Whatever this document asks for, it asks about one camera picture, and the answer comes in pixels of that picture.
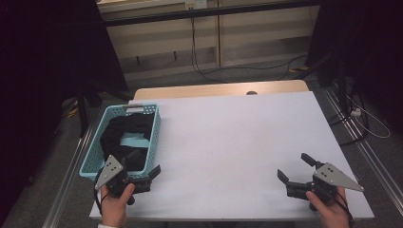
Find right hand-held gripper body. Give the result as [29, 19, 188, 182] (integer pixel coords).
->
[286, 161, 365, 212]

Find aluminium floor rail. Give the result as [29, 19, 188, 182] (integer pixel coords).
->
[42, 126, 96, 228]
[322, 85, 403, 207]

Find black pants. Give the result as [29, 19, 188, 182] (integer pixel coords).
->
[100, 112, 156, 172]

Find long black floor cable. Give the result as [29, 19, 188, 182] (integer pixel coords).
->
[189, 17, 307, 84]

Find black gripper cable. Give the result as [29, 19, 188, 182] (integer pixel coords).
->
[93, 170, 110, 217]
[329, 189, 355, 222]

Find white wall socket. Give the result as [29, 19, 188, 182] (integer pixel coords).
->
[184, 0, 208, 10]

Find wide black curtain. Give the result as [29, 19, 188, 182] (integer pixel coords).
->
[0, 0, 129, 222]

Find black metal stand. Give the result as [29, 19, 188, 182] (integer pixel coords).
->
[293, 51, 350, 118]

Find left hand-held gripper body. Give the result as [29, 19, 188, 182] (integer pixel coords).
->
[94, 155, 152, 206]

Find person's left hand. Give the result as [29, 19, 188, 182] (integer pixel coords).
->
[100, 182, 136, 228]

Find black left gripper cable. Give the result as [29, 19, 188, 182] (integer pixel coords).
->
[93, 170, 110, 217]

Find person's right hand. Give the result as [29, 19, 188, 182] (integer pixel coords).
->
[305, 186, 351, 228]

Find yellow floor cable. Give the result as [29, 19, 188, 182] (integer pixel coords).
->
[65, 99, 80, 119]

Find wooden table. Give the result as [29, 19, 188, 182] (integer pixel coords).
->
[132, 79, 310, 101]

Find narrow black curtain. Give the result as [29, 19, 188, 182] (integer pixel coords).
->
[305, 0, 403, 134]

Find black tripod stand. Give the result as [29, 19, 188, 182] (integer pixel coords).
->
[75, 79, 134, 139]

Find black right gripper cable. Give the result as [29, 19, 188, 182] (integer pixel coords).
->
[329, 189, 355, 222]

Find light blue plastic basket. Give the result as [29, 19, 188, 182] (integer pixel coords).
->
[79, 103, 162, 182]

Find beige cabinet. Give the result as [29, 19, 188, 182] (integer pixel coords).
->
[96, 0, 321, 82]

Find thin white cable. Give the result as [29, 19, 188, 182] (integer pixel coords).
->
[346, 94, 392, 140]

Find bundle of black cables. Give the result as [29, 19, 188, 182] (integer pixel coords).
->
[327, 88, 370, 146]

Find black metal bar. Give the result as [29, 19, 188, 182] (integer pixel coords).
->
[103, 0, 321, 28]

